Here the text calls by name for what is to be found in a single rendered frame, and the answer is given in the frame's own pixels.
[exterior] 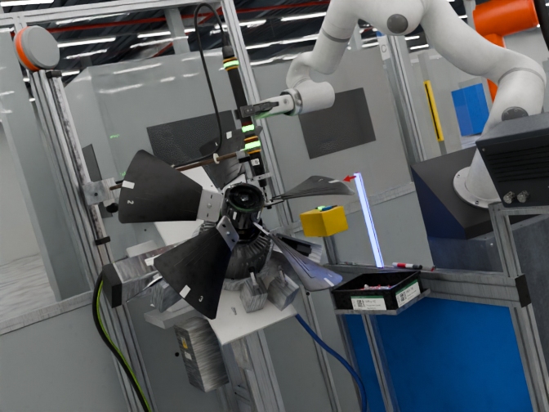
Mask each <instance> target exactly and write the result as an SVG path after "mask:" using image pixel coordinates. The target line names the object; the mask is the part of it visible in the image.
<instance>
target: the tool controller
mask: <svg viewBox="0 0 549 412"><path fill-rule="evenodd" d="M475 144H476V146H477V149H478V151H479V152H480V155H481V158H482V160H483V161H484V165H485V167H486V168H487V170H488V172H489V175H490V177H491V179H492V181H493V184H494V186H495V188H496V191H497V193H498V195H499V197H500V200H501V201H502V204H503V206H504V208H517V207H532V206H547V205H549V111H548V112H545V113H541V114H534V115H530V116H525V117H521V118H518V119H510V120H507V121H502V122H500V123H498V124H497V125H496V126H494V127H493V128H491V129H490V130H489V131H487V132H486V133H485V134H484V135H483V136H481V137H480V138H479V139H477V140H476V141H475Z"/></svg>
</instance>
